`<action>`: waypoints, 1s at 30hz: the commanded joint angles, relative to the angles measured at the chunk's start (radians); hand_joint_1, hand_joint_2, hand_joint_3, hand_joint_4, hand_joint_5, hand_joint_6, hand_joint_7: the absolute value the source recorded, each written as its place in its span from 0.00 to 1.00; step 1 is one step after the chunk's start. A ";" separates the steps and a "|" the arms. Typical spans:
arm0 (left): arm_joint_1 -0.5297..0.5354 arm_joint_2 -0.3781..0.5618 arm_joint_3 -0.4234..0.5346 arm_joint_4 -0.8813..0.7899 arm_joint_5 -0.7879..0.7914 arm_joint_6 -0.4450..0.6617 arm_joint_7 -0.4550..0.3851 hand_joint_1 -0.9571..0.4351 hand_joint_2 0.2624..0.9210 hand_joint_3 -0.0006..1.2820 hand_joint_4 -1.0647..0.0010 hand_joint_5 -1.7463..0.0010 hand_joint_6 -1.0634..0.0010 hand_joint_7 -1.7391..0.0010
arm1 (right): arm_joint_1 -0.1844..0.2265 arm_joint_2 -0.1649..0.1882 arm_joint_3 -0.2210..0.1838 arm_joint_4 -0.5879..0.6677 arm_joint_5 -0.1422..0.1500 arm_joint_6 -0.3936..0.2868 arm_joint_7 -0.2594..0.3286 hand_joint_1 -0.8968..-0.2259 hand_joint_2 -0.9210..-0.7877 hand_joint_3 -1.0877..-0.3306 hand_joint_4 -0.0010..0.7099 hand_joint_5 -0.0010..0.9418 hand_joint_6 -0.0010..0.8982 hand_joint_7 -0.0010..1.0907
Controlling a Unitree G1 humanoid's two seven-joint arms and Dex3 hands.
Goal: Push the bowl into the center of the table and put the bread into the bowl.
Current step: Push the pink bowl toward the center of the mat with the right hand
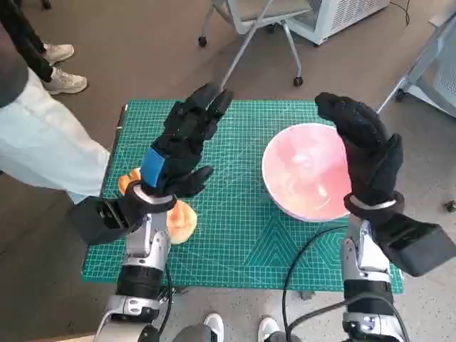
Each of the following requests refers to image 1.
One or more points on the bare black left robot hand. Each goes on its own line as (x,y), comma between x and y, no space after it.
(178,142)

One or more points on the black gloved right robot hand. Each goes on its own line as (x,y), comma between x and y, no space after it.
(367,153)

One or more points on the long toy bread loaf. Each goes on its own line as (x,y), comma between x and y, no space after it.
(125,181)

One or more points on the pink bowl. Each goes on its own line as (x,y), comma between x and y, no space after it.
(303,171)

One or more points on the round toy bread bun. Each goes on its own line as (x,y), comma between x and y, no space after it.
(183,222)

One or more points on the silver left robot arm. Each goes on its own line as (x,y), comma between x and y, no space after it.
(146,246)

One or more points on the green cutting mat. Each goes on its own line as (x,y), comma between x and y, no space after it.
(235,213)

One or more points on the small black caster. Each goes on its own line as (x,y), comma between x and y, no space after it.
(450,206)

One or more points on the grey metal rack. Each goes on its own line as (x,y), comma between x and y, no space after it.
(438,71)

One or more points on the white perforated cabinet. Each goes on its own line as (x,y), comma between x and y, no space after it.
(349,14)

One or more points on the black folding table leg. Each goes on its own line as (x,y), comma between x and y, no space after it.
(171,290)

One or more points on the grey office chair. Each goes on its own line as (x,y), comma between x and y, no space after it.
(263,9)

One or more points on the right robot leg white foot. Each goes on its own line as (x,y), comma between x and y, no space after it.
(267,326)

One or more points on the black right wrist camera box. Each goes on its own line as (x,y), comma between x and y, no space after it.
(417,242)

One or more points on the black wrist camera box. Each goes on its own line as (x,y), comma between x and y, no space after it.
(92,221)
(417,242)

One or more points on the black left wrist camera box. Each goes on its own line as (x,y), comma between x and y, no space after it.
(92,221)

